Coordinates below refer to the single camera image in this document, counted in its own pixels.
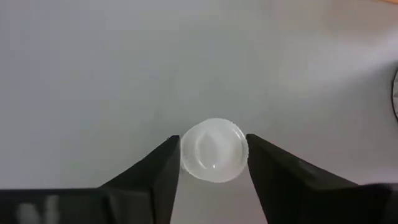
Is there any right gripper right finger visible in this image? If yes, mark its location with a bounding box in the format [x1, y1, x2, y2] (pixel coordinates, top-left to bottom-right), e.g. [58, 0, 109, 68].
[246, 133, 386, 224]

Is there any triangle patterned plant pot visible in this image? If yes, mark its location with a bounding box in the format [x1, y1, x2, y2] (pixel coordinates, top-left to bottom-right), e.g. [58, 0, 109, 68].
[391, 68, 398, 123]

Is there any white opaque pill bottle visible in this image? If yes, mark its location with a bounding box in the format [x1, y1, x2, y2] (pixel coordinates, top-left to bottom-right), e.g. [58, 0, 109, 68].
[180, 117, 250, 184]

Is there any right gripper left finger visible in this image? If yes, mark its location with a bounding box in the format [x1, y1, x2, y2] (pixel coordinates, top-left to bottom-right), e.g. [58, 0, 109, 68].
[98, 134, 182, 224]

